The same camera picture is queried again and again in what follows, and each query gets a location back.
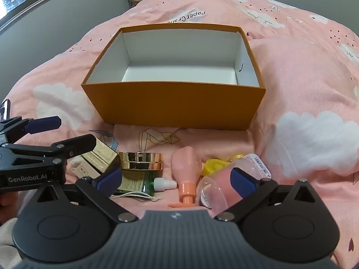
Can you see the clear container with pink sponge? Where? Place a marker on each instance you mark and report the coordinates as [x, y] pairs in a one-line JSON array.
[[218, 182]]

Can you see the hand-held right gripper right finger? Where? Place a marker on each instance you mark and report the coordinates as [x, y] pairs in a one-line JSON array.
[[242, 183]]

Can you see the white calligraphy box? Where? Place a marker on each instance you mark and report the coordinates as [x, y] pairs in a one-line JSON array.
[[79, 169]]

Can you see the gold striped box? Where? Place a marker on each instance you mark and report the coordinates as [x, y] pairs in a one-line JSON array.
[[98, 155]]

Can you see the yellow plastic toy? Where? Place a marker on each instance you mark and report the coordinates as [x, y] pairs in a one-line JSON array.
[[213, 166]]

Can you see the pink pump bottle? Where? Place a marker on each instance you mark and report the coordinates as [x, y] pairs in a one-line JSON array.
[[185, 168]]

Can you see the gold lid jar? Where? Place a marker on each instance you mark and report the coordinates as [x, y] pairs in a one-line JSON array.
[[140, 161]]

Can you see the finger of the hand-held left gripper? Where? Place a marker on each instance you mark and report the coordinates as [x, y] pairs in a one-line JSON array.
[[45, 123], [75, 143]]

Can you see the green spray bottle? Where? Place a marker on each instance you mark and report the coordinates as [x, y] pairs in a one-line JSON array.
[[134, 182]]

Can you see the white cardboard box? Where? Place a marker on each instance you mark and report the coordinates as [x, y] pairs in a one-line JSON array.
[[174, 103]]

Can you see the person's left hand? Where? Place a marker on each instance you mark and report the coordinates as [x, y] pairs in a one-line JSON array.
[[7, 204]]

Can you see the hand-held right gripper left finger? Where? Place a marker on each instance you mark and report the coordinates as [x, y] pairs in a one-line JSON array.
[[108, 180]]

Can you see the pink printed blanket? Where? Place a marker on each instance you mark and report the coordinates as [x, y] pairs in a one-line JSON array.
[[308, 75]]

